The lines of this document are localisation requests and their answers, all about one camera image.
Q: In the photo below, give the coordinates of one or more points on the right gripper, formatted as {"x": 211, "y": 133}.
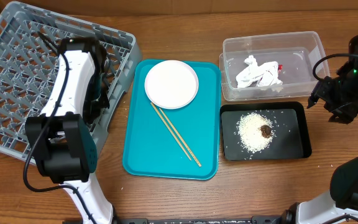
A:
{"x": 328, "y": 97}

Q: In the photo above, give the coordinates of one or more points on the white napkin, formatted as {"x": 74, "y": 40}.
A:
{"x": 262, "y": 75}

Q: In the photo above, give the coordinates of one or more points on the brown food scrap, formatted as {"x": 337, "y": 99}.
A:
{"x": 266, "y": 131}

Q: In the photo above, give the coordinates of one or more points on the white rice pile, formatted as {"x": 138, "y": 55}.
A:
{"x": 249, "y": 133}

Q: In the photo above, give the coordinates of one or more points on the wooden chopstick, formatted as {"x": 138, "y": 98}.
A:
{"x": 180, "y": 137}
{"x": 170, "y": 130}

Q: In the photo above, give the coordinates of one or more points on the large white plate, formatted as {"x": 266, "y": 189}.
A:
{"x": 171, "y": 84}

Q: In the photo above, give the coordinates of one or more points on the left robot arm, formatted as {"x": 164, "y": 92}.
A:
{"x": 60, "y": 138}

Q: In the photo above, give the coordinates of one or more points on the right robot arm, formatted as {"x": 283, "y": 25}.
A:
{"x": 340, "y": 203}

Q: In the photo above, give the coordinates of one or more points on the black plastic tray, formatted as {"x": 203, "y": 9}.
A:
{"x": 292, "y": 139}

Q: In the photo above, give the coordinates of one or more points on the clear plastic bin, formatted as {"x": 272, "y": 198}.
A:
{"x": 296, "y": 52}

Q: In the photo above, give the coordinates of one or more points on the teal serving tray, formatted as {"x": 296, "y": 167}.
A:
{"x": 151, "y": 150}

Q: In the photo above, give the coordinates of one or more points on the grey plastic dish rack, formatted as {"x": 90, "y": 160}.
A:
{"x": 28, "y": 69}

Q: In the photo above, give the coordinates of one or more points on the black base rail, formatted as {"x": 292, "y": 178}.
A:
{"x": 197, "y": 221}

